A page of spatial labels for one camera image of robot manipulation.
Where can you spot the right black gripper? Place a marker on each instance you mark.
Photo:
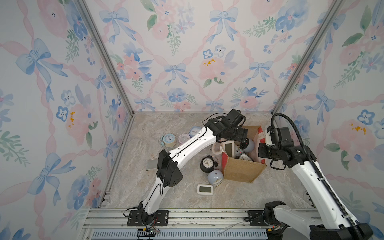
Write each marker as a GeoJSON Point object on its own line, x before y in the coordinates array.
{"type": "Point", "coordinates": [261, 148]}

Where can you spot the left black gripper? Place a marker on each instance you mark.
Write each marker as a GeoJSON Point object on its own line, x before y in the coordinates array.
{"type": "Point", "coordinates": [241, 134]}

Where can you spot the white large digital clock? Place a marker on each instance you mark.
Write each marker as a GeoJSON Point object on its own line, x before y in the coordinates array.
{"type": "Point", "coordinates": [229, 148]}

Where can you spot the grey blue oval clock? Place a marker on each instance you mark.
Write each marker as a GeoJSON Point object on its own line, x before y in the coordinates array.
{"type": "Point", "coordinates": [247, 146]}

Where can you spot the dark green triangular clock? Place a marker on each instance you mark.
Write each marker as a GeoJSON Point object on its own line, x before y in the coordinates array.
{"type": "Point", "coordinates": [245, 158]}

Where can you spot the black twin-bell alarm clock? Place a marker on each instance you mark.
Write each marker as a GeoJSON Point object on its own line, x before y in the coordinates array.
{"type": "Point", "coordinates": [208, 164]}

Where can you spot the white round clock with legs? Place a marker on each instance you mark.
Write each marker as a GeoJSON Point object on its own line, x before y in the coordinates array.
{"type": "Point", "coordinates": [238, 154]}

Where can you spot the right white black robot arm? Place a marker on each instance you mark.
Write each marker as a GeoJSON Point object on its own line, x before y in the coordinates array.
{"type": "Point", "coordinates": [336, 222]}

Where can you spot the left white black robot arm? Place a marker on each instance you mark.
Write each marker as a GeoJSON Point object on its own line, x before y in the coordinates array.
{"type": "Point", "coordinates": [168, 175]}

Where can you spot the blue square alarm clock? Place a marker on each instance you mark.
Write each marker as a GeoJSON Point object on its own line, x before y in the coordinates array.
{"type": "Point", "coordinates": [194, 131]}

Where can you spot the pink round alarm clock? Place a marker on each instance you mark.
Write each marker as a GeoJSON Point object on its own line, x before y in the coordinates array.
{"type": "Point", "coordinates": [183, 138]}

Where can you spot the blue dome alarm clock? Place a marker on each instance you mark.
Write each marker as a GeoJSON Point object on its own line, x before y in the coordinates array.
{"type": "Point", "coordinates": [215, 177]}

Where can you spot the blue twin-bell clock beige base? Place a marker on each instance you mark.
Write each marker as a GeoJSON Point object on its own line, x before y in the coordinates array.
{"type": "Point", "coordinates": [168, 140]}

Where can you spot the white digital clock front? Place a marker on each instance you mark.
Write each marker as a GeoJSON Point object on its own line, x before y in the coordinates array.
{"type": "Point", "coordinates": [205, 190]}

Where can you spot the grey flat panel clock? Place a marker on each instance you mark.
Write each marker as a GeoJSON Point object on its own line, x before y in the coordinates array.
{"type": "Point", "coordinates": [152, 164]}

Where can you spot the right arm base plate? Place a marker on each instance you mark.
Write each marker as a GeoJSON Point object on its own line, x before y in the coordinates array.
{"type": "Point", "coordinates": [258, 218]}

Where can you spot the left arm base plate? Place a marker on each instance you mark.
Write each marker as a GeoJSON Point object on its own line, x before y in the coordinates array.
{"type": "Point", "coordinates": [138, 219]}

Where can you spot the aluminium front rail frame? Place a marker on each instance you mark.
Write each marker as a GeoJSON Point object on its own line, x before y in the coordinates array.
{"type": "Point", "coordinates": [187, 224]}

